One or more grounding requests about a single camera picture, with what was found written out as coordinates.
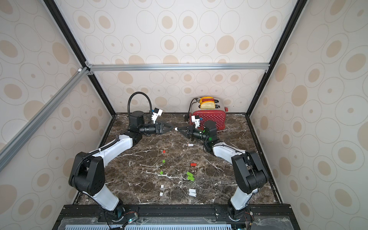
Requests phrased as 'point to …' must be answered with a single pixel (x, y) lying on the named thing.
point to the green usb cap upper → (164, 161)
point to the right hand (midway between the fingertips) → (175, 133)
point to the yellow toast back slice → (205, 97)
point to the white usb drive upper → (192, 190)
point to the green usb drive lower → (191, 178)
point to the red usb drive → (193, 164)
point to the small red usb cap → (164, 151)
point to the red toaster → (217, 114)
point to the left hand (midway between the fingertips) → (174, 128)
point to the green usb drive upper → (189, 174)
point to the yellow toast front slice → (208, 104)
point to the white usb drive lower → (192, 194)
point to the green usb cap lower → (161, 172)
